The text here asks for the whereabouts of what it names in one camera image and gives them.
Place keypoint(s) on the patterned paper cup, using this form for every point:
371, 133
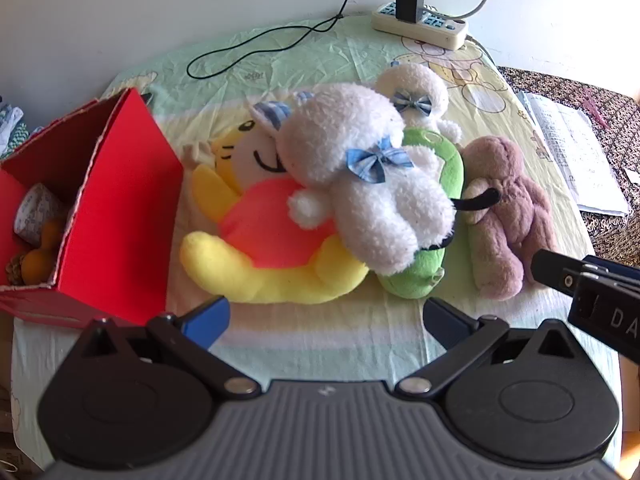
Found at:
35, 212

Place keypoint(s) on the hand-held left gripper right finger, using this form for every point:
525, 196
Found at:
442, 317

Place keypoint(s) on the white rabbit plush blue bow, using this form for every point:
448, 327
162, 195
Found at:
380, 210
410, 80

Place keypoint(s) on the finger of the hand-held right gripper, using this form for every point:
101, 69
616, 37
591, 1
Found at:
555, 270
612, 267

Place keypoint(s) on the green capped plush doll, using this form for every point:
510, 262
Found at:
415, 275

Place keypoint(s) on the small white paper tag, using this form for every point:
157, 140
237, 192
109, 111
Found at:
632, 176

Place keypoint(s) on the white paper sheets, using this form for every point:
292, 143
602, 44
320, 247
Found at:
575, 150

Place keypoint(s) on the brown pinecone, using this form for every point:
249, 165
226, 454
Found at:
15, 270

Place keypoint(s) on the black charger plug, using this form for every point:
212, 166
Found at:
410, 2

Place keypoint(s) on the mauve bear plush toy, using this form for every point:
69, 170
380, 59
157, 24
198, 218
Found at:
505, 175

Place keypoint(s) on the yellow tiger plush toy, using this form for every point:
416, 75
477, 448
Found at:
270, 220

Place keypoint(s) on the pile of folded clothes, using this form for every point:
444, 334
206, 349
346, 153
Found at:
15, 130

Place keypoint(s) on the white power strip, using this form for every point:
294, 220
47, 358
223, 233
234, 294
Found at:
440, 30

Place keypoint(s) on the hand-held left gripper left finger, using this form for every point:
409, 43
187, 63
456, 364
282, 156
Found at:
207, 317

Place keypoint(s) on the red cardboard box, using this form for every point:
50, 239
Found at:
125, 210

